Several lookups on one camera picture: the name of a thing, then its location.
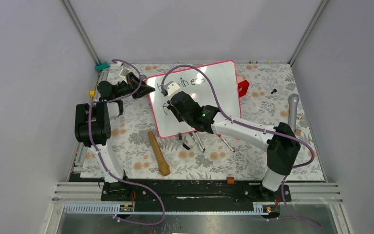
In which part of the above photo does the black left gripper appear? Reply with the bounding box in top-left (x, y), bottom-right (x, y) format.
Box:
top-left (114, 73), bottom-right (155, 100)

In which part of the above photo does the pink framed whiteboard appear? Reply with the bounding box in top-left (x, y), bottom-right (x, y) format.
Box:
top-left (146, 60), bottom-right (242, 138)

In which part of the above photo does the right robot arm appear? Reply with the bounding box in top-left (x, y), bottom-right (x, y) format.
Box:
top-left (168, 91), bottom-right (301, 201)

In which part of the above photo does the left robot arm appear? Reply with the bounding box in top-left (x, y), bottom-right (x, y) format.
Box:
top-left (74, 72), bottom-right (155, 200)

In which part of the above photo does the green whiteboard marker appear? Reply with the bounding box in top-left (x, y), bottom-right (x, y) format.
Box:
top-left (189, 132), bottom-right (205, 153)

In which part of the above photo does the red whiteboard marker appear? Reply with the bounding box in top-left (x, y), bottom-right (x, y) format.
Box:
top-left (218, 135), bottom-right (236, 153)

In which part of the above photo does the blue whiteboard marker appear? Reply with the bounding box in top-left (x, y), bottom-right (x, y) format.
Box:
top-left (194, 132), bottom-right (206, 152)

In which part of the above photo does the teal clamp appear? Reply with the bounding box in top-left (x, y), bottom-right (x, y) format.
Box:
top-left (95, 61), bottom-right (109, 72)

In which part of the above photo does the large red block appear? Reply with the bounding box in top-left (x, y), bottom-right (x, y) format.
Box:
top-left (238, 80), bottom-right (250, 98)

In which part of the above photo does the gold toy microphone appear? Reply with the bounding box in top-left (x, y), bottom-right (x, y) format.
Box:
top-left (148, 131), bottom-right (170, 176)

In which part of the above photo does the small brown cube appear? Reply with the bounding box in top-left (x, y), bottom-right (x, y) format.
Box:
top-left (226, 176), bottom-right (235, 184)

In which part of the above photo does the floral patterned table mat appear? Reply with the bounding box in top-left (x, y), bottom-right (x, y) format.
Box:
top-left (79, 63), bottom-right (326, 181)

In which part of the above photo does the silver toy microphone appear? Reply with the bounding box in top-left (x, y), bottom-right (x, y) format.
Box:
top-left (288, 94), bottom-right (299, 132)

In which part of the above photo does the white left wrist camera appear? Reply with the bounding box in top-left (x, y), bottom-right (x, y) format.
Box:
top-left (117, 62), bottom-right (131, 79)

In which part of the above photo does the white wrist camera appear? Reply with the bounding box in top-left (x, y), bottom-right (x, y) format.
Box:
top-left (117, 62), bottom-right (131, 79)
top-left (163, 81), bottom-right (182, 98)

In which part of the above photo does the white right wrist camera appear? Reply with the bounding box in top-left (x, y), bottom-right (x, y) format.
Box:
top-left (163, 81), bottom-right (182, 98)

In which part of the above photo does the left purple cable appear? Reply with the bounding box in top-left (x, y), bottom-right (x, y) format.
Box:
top-left (88, 58), bottom-right (166, 227)

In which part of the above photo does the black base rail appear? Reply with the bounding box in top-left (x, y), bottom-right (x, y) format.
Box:
top-left (93, 177), bottom-right (292, 213)

